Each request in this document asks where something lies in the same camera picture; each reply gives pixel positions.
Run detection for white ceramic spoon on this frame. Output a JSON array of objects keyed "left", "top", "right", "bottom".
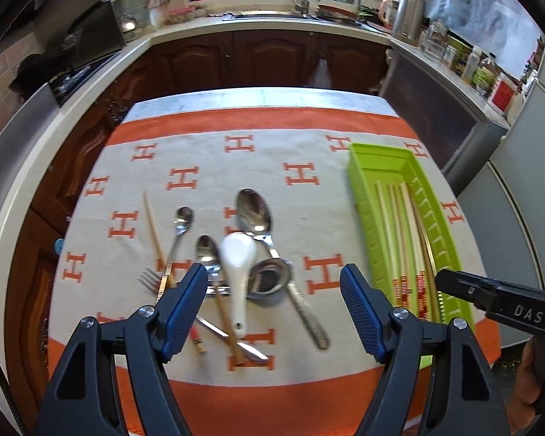
[{"left": 219, "top": 231, "right": 259, "bottom": 339}]

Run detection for hanging white plastic bag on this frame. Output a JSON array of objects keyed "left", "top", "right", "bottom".
[{"left": 306, "top": 57, "right": 333, "bottom": 88}]

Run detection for steel fork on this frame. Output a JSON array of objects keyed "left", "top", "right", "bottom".
[{"left": 138, "top": 268, "right": 271, "bottom": 364}]

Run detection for glass jar with lid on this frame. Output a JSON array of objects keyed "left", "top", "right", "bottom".
[{"left": 420, "top": 20, "right": 448, "bottom": 55}]

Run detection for red pan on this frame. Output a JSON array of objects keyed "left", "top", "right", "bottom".
[{"left": 317, "top": 2, "right": 362, "bottom": 20}]

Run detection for black range hood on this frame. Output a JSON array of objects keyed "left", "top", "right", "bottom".
[{"left": 0, "top": 0, "right": 110, "bottom": 55}]

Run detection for person's right hand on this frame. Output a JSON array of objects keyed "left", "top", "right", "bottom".
[{"left": 510, "top": 340, "right": 545, "bottom": 424}]

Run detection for steel ladle textured handle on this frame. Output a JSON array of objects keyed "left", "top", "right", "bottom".
[{"left": 245, "top": 257, "right": 331, "bottom": 351}]

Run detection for small steel spoon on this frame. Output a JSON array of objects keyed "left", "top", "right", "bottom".
[{"left": 156, "top": 206, "right": 195, "bottom": 298}]

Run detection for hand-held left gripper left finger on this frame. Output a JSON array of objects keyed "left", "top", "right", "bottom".
[{"left": 35, "top": 262, "right": 210, "bottom": 436}]

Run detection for stainless steel side panel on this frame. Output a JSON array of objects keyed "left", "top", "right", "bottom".
[{"left": 0, "top": 86, "right": 60, "bottom": 237}]

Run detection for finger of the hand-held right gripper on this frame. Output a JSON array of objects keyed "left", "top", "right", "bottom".
[{"left": 436, "top": 269, "right": 500, "bottom": 314}]

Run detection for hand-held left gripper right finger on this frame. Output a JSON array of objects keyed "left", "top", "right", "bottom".
[{"left": 340, "top": 263, "right": 514, "bottom": 436}]

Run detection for light chopstick red end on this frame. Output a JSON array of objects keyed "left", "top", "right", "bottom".
[{"left": 143, "top": 190, "right": 207, "bottom": 355}]

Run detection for white jar red label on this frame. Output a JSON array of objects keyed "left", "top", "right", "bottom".
[{"left": 488, "top": 73, "right": 521, "bottom": 116}]

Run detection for medium steel spoon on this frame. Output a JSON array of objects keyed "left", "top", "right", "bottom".
[{"left": 195, "top": 235, "right": 232, "bottom": 298}]

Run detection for steel electric kettle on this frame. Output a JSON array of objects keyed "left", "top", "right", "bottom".
[{"left": 393, "top": 0, "right": 424, "bottom": 46}]

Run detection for steel sink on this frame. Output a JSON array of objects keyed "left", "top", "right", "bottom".
[{"left": 222, "top": 7, "right": 382, "bottom": 25}]

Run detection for grey steel side cabinet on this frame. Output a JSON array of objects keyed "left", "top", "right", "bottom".
[{"left": 379, "top": 48, "right": 509, "bottom": 182}]

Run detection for white kitchen countertop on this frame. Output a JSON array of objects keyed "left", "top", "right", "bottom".
[{"left": 0, "top": 0, "right": 528, "bottom": 328}]

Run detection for pink dish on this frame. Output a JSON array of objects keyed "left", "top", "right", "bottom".
[{"left": 166, "top": 5, "right": 207, "bottom": 23}]

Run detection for pile of chopsticks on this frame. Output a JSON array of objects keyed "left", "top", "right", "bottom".
[{"left": 375, "top": 181, "right": 443, "bottom": 323}]

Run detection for grey refrigerator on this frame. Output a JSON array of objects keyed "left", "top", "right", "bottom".
[{"left": 454, "top": 41, "right": 545, "bottom": 350}]

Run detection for black gas stove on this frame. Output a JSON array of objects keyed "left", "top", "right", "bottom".
[{"left": 9, "top": 52, "right": 128, "bottom": 107}]

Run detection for green plastic utensil tray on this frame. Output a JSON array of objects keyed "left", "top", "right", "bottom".
[{"left": 347, "top": 142, "right": 482, "bottom": 368}]

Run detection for orange patterned tablecloth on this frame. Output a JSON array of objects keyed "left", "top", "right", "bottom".
[{"left": 45, "top": 111, "right": 502, "bottom": 436}]

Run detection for pale plastic bottle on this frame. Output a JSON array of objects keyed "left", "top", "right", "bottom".
[{"left": 461, "top": 45, "right": 482, "bottom": 85}]

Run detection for clear bottle green label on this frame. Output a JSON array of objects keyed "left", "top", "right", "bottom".
[{"left": 472, "top": 54, "right": 500, "bottom": 96}]

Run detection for large steel spoon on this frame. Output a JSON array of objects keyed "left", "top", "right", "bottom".
[{"left": 234, "top": 187, "right": 294, "bottom": 266}]

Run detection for brown wooden base cabinets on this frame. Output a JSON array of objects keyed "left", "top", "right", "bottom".
[{"left": 16, "top": 32, "right": 391, "bottom": 419}]

